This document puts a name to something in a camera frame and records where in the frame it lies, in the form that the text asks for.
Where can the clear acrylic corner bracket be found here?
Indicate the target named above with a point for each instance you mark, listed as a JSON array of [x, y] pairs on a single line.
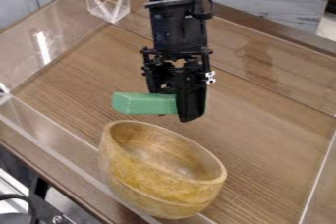
[[108, 10]]

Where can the brown wooden bowl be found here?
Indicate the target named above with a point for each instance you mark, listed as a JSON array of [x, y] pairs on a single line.
[[160, 172]]

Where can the clear acrylic tray walls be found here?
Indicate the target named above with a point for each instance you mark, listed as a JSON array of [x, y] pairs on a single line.
[[269, 125]]

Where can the green rectangular block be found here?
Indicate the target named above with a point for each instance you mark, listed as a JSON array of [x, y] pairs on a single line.
[[133, 103]]

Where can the black table leg bracket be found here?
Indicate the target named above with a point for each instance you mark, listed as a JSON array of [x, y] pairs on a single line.
[[48, 215]]

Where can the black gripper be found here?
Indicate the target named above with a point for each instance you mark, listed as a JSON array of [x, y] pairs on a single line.
[[177, 62]]

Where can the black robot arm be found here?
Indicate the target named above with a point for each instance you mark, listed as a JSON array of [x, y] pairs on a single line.
[[176, 64]]

